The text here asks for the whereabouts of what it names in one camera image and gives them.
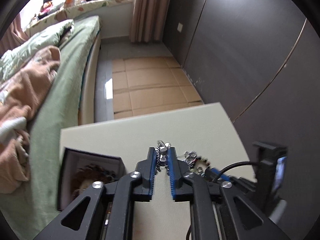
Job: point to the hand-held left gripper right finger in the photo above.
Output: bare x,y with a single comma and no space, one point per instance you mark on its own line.
172,177

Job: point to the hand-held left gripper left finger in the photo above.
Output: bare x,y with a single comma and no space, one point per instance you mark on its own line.
151,177

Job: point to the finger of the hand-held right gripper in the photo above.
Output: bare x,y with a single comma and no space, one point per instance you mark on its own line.
220,175

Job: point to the black jewelry box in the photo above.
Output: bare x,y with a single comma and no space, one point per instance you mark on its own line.
65,170

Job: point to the bed with green sheet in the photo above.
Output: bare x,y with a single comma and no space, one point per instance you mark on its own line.
67,80

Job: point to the dark brown wardrobe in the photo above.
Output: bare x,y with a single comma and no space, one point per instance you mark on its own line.
237,42

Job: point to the pink fleece blanket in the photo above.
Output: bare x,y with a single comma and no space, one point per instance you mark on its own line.
25,92

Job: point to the pink curtain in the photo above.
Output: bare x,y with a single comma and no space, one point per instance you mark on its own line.
11,32
150,10

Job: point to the pale green floral quilt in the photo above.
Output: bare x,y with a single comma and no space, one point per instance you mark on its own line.
32,42

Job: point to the leaf print window seat cushion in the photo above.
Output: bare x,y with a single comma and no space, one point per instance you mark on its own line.
87,8

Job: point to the orange packet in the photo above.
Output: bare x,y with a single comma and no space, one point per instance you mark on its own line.
69,0

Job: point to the pile of soft toys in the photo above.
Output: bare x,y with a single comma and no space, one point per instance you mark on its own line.
48,10

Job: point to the white wall socket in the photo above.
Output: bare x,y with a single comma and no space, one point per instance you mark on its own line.
180,27

